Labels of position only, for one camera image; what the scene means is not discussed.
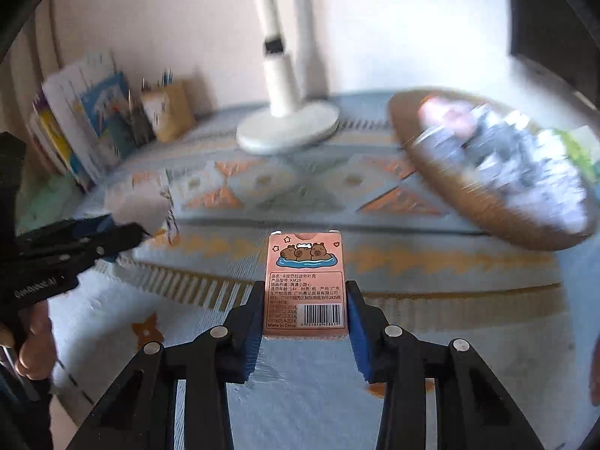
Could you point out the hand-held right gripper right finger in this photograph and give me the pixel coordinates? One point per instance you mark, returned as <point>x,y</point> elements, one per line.
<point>358,337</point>

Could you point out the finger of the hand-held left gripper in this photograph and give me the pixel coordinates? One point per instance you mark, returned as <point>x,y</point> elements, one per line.
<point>112,241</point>
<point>96,225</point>

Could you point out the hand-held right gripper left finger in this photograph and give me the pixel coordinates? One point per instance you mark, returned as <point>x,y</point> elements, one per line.
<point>251,337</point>

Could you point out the white paper piece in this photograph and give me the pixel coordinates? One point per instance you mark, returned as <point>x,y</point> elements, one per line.
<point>138,206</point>

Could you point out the pink card box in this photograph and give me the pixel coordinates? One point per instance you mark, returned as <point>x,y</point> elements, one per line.
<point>307,286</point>

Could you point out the wooden bowl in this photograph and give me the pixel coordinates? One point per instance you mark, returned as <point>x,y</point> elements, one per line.
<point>468,206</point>

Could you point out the person's left hand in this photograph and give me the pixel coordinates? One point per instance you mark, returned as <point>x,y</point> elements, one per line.
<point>37,347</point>

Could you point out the row of upright books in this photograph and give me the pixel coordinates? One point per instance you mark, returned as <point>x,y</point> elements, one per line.
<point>79,117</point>

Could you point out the black mesh pen holder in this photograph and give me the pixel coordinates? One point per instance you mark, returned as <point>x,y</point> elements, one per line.
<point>138,124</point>

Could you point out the beige cylinder pen holder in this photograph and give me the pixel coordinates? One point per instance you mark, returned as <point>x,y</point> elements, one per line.
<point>171,112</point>

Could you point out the patterned woven mat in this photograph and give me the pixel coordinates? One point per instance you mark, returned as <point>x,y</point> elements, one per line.
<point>300,206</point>

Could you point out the bunch of pens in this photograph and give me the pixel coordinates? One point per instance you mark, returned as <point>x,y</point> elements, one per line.
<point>159,79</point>

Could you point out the white desk lamp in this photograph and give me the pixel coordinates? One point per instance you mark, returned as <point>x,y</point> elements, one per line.
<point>281,122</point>

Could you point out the green packet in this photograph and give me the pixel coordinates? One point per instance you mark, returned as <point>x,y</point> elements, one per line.
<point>581,150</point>

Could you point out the black monitor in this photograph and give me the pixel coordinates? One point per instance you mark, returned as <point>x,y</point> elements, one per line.
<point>558,23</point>

